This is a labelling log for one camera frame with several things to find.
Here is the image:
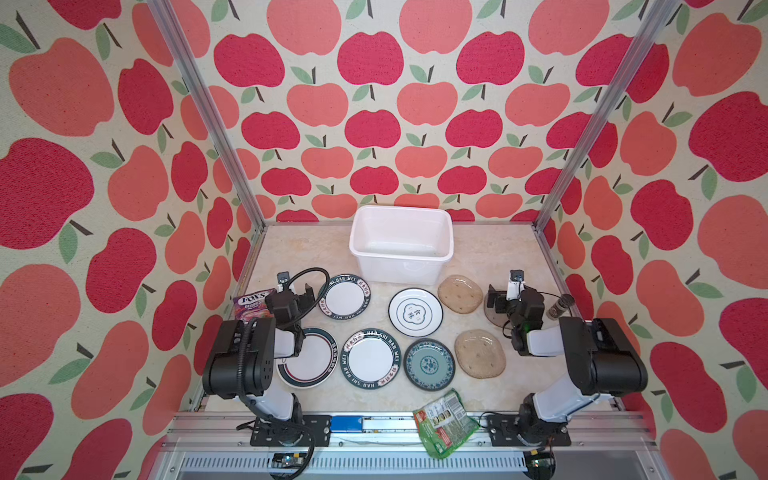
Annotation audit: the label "white plate red green stripes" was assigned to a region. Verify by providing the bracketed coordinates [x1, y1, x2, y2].
[277, 328, 339, 389]

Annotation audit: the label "green rim plate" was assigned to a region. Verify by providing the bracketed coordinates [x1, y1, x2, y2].
[339, 328, 402, 390]
[318, 274, 371, 321]

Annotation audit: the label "teal patterned small plate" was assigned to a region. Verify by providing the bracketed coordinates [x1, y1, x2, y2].
[404, 338, 456, 392]

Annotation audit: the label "white plate flower emblem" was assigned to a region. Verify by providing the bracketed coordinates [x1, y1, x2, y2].
[388, 288, 444, 338]

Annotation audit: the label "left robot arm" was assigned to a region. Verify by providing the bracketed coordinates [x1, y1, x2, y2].
[202, 285, 316, 427]

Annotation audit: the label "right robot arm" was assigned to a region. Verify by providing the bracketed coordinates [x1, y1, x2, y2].
[484, 285, 648, 445]

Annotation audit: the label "white plastic bin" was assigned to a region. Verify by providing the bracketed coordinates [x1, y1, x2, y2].
[349, 205, 454, 286]

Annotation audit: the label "clear glass plate right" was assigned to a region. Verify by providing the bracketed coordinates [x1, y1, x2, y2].
[484, 292, 514, 327]

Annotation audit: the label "clear glass plate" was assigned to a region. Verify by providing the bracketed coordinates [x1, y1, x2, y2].
[438, 275, 484, 314]
[454, 329, 507, 379]
[484, 292, 514, 327]

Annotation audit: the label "dark spice jar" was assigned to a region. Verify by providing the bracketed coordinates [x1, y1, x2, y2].
[547, 294, 575, 320]

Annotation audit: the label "purple candy bag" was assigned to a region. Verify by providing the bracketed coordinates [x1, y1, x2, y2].
[233, 288, 277, 322]

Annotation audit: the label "clear glass plate lower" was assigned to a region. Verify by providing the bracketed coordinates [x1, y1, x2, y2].
[454, 329, 507, 379]

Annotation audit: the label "clear glass plate upper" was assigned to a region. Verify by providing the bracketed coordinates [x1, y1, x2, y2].
[438, 275, 484, 314]

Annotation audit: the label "blue label block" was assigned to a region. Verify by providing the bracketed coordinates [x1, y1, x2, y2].
[330, 415, 363, 433]

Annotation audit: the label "green snack packet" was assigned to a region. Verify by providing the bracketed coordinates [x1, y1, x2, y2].
[413, 389, 480, 460]

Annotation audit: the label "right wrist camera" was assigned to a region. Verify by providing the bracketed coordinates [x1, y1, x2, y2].
[506, 269, 525, 301]

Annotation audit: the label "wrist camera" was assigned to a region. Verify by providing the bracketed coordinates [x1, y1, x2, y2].
[506, 269, 525, 301]
[277, 271, 291, 292]

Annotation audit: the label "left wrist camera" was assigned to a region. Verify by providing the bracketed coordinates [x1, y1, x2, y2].
[277, 271, 291, 292]

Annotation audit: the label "black corrugated cable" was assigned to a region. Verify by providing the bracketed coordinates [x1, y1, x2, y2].
[235, 266, 331, 480]

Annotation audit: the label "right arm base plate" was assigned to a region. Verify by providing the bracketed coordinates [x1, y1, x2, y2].
[484, 413, 572, 448]

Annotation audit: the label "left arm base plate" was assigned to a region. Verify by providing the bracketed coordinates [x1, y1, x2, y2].
[249, 415, 332, 447]

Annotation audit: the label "left aluminium corner post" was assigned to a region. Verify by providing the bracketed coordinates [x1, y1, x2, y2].
[148, 1, 266, 234]

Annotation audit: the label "aluminium corner post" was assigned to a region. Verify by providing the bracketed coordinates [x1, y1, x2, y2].
[533, 0, 682, 237]
[148, 1, 266, 234]

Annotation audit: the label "aluminium front rail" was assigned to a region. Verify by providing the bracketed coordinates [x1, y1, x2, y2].
[146, 411, 672, 479]

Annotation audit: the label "right aluminium corner post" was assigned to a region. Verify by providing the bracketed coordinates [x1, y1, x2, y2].
[533, 0, 682, 237]

